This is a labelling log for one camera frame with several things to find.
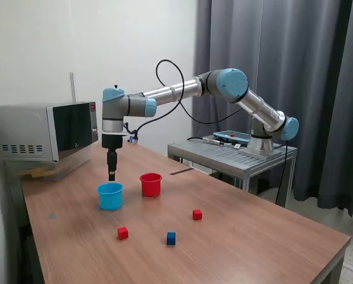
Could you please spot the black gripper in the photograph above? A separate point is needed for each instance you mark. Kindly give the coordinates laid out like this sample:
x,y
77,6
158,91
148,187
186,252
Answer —
x,y
112,142

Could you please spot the blue cube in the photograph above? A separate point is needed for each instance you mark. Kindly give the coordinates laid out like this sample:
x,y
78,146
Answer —
x,y
171,239

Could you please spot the silver blue UR5e robot arm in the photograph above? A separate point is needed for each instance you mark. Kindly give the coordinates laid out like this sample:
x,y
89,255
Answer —
x,y
223,85

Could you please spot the blue plastic cup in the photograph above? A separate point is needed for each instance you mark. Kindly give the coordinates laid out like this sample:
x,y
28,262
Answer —
x,y
111,199

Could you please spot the red plastic cup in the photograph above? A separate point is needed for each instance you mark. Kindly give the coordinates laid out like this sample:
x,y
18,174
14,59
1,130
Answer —
x,y
151,187

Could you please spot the metal strip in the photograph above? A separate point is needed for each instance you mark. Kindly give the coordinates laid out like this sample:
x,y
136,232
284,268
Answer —
x,y
180,171

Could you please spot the red cube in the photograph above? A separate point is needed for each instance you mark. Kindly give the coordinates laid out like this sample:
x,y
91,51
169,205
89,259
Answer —
x,y
197,215
122,233

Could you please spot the wooden block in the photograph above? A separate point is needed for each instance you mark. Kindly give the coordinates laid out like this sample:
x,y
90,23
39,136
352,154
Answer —
x,y
35,174

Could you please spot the round blue table sticker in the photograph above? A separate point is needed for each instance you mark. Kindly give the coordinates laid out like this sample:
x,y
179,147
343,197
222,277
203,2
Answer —
x,y
51,216

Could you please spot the silver microwave oven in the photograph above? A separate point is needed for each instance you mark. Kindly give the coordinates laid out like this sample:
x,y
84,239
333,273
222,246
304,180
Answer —
x,y
22,127

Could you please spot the grey metal robot stand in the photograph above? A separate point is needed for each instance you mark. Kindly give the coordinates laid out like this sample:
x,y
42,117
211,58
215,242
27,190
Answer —
x,y
223,156

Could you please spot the blue teach pendant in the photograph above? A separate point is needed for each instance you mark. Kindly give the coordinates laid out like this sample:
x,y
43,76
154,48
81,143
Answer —
x,y
226,135

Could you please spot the grey curtain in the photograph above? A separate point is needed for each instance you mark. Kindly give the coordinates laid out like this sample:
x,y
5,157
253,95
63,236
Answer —
x,y
336,59

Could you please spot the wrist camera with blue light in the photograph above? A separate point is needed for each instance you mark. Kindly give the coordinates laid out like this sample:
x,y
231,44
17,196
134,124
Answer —
x,y
134,139

